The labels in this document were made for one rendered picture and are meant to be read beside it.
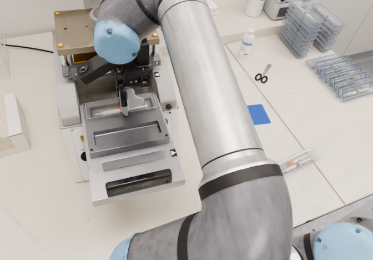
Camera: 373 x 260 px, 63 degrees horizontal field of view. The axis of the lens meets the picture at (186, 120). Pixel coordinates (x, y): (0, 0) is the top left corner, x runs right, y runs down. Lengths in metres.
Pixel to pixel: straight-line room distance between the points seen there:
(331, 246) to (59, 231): 0.68
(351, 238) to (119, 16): 0.58
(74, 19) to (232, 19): 0.87
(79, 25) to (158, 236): 0.70
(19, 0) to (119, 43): 1.04
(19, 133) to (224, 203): 0.84
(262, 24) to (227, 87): 1.27
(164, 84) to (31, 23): 0.84
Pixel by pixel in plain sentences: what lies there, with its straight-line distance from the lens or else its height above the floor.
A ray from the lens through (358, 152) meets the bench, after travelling 1.29.
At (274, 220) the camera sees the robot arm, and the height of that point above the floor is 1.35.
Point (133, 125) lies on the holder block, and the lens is 0.81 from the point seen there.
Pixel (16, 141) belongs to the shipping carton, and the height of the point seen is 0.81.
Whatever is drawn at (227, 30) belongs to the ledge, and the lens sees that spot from 1.53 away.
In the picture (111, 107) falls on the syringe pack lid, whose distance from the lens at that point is 0.84.
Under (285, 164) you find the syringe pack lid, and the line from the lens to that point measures 1.09.
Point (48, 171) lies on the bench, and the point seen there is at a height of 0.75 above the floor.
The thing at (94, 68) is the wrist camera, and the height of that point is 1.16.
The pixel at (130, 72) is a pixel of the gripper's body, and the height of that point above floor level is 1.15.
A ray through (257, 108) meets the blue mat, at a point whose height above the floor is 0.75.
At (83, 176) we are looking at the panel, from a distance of 1.00.
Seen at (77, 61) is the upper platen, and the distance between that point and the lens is 0.90.
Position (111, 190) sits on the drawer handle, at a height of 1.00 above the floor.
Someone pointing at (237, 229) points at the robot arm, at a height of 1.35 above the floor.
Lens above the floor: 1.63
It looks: 50 degrees down
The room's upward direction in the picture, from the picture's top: 8 degrees clockwise
